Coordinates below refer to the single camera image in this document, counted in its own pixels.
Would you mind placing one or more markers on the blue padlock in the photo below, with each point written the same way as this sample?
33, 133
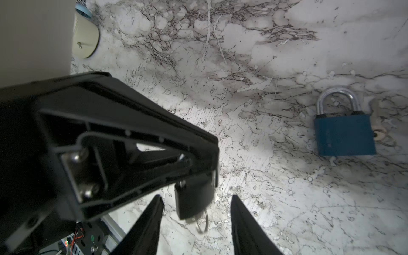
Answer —
348, 135

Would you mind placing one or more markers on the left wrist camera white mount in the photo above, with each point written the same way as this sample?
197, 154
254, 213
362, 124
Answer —
36, 40

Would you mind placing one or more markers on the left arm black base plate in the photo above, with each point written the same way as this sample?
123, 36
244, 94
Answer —
88, 238

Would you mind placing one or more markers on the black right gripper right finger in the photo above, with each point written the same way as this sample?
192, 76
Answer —
248, 237

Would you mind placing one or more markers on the small black padlock front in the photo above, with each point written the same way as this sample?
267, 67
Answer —
193, 196

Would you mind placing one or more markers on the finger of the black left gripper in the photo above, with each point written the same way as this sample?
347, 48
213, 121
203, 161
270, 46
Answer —
84, 145

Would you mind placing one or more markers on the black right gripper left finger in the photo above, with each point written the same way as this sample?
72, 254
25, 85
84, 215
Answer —
143, 237

